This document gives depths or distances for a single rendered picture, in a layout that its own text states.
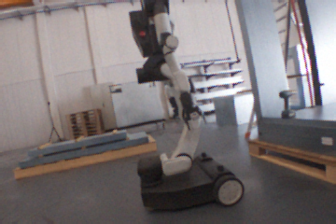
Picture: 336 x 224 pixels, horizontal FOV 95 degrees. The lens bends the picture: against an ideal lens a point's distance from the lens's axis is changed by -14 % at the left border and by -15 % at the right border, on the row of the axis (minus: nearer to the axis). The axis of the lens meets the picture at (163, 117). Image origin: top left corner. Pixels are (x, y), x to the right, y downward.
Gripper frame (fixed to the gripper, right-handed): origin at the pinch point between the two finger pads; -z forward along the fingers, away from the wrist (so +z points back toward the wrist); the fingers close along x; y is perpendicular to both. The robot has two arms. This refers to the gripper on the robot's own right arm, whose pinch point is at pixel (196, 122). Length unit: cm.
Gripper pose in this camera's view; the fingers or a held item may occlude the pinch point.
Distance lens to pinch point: 110.5
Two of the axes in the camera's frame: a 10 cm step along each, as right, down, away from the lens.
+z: -3.7, -9.2, -0.9
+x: 9.2, -3.8, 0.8
